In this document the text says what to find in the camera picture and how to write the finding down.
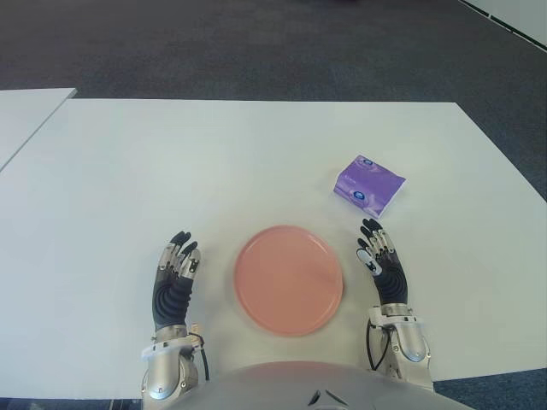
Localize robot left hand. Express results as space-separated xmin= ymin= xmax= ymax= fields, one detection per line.
xmin=152 ymin=230 xmax=202 ymax=334

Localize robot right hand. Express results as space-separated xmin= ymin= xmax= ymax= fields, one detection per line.
xmin=356 ymin=218 xmax=410 ymax=308

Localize purple tissue paper pack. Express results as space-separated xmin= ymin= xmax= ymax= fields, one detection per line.
xmin=329 ymin=155 xmax=408 ymax=220

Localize pink round plate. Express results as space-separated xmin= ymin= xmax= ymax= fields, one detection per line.
xmin=233 ymin=225 xmax=344 ymax=337

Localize silver robot torso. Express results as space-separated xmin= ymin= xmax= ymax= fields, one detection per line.
xmin=143 ymin=360 xmax=461 ymax=410

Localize white neighbouring table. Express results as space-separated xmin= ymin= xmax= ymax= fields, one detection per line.
xmin=0 ymin=87 xmax=78 ymax=172

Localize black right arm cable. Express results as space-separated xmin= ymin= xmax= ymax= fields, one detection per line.
xmin=364 ymin=318 xmax=392 ymax=372

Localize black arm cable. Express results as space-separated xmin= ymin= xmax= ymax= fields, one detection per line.
xmin=187 ymin=331 xmax=211 ymax=382
xmin=364 ymin=318 xmax=392 ymax=372

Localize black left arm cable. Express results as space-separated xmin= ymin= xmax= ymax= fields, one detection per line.
xmin=187 ymin=331 xmax=211 ymax=382

